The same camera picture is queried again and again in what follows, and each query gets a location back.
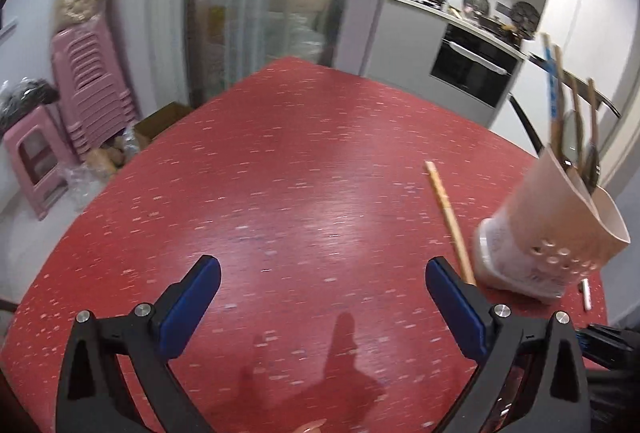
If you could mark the round metal strainer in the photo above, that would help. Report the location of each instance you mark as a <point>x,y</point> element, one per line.
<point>476,3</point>

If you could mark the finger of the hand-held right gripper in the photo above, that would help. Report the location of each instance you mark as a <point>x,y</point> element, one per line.
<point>607,343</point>

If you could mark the white refrigerator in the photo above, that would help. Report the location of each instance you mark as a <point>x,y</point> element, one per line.
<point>590,13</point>

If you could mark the stack of pink stools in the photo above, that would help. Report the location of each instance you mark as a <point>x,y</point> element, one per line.
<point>92,93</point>

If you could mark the single pink stool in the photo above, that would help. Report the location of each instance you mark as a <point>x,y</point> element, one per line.
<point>35,163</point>

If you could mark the cardboard box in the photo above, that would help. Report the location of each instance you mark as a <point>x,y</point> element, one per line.
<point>160,123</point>

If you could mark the light wooden printed chopstick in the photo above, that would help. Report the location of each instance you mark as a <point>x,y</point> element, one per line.
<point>551,83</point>
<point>446,213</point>
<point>561,73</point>

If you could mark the clear plastic bag of food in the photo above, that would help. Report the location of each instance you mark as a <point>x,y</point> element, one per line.
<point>102,160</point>

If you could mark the grey kitchen cabinets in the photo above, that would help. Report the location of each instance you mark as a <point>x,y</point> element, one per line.
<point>400,43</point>

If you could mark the black built-in oven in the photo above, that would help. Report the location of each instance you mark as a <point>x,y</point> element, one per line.
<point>472,68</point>

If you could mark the pink and white utensil holder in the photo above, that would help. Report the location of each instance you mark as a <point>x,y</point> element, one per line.
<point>550,223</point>

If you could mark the small white cylinder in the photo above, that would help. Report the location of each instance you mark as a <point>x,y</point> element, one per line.
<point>588,295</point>

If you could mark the person's left hand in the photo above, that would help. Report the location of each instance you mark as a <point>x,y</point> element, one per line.
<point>311,427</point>

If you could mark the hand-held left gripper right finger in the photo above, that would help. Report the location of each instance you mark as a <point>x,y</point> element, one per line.
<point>455,308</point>

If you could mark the round black fan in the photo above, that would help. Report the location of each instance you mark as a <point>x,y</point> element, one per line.
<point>524,15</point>

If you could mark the dark brown wooden chopstick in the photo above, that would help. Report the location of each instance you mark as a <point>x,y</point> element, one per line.
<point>593,113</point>
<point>577,113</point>

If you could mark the black bag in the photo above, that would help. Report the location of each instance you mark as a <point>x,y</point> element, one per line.
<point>25,100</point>

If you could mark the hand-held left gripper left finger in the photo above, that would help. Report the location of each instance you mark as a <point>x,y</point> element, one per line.
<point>192,303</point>

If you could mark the glass sliding door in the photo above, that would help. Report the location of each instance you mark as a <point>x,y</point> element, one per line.
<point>260,13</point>

